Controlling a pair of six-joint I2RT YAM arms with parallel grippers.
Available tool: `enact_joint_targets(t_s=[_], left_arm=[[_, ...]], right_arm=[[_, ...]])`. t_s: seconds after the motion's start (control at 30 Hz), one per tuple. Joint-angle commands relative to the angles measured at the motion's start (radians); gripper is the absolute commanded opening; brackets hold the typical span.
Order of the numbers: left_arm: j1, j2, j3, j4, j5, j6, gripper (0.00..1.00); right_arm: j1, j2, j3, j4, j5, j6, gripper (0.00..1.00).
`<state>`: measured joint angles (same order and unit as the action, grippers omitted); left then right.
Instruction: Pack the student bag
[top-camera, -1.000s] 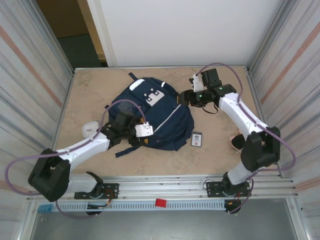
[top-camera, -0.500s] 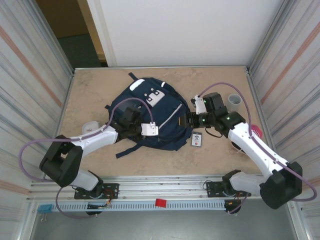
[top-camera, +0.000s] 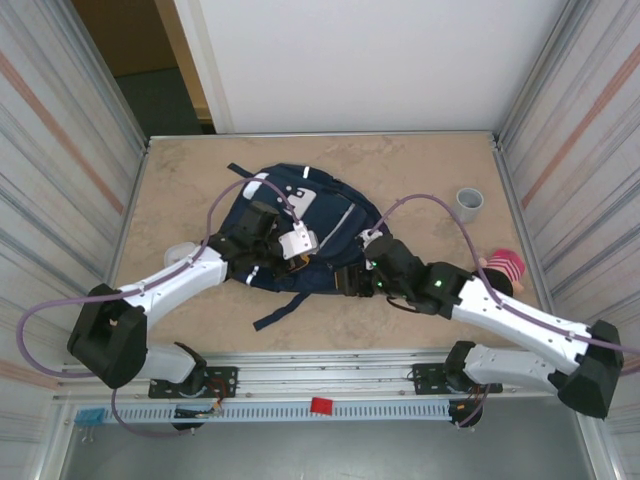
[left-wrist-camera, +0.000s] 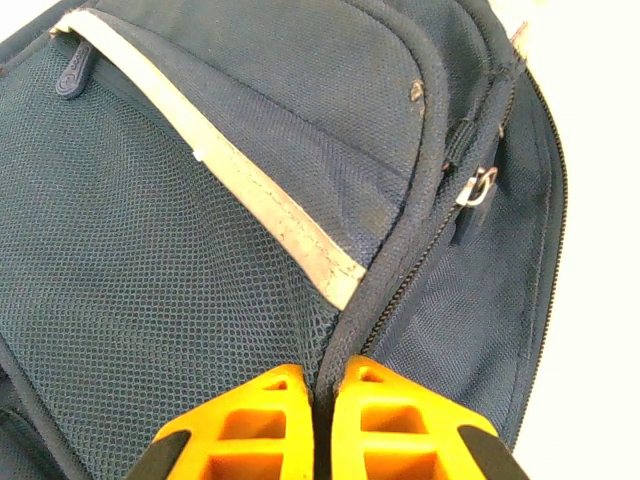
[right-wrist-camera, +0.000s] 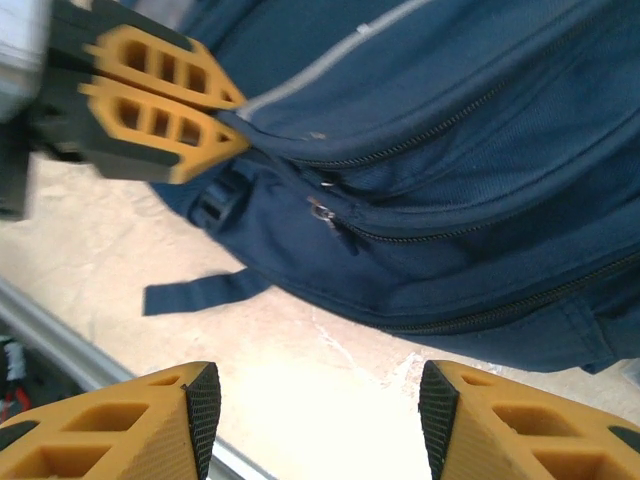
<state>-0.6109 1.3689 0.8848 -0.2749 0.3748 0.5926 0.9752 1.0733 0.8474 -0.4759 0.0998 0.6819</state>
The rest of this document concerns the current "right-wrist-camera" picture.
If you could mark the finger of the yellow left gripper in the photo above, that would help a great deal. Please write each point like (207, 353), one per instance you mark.
(200, 150)
(212, 82)

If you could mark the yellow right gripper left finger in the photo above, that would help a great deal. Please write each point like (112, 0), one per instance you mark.
(100, 435)

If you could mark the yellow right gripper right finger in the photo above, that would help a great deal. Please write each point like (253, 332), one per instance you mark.
(525, 435)

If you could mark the navy blue backpack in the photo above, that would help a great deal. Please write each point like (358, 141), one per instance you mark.
(450, 175)

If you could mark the wide aluminium table rail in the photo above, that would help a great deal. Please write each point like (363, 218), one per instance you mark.
(60, 340)

